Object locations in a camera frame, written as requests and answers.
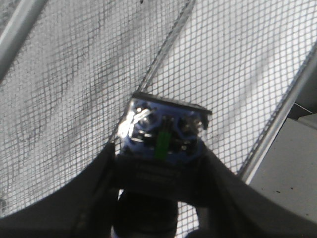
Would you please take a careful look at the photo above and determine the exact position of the left gripper black covered left finger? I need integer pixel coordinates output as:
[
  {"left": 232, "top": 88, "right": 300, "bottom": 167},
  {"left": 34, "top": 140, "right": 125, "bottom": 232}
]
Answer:
[{"left": 0, "top": 143, "right": 118, "bottom": 238}]

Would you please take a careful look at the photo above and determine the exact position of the silver mesh tray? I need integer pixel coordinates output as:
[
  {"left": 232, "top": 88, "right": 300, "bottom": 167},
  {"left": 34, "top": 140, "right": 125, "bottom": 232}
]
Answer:
[{"left": 0, "top": 0, "right": 317, "bottom": 219}]

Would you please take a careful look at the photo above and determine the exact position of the left gripper black covered right finger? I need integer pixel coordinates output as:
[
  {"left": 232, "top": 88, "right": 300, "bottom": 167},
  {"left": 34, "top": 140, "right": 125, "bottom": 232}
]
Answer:
[{"left": 193, "top": 145, "right": 317, "bottom": 238}]

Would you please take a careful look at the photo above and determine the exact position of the red emergency stop button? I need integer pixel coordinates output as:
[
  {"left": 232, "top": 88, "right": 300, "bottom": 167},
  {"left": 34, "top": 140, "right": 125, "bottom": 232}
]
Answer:
[{"left": 111, "top": 92, "right": 212, "bottom": 238}]

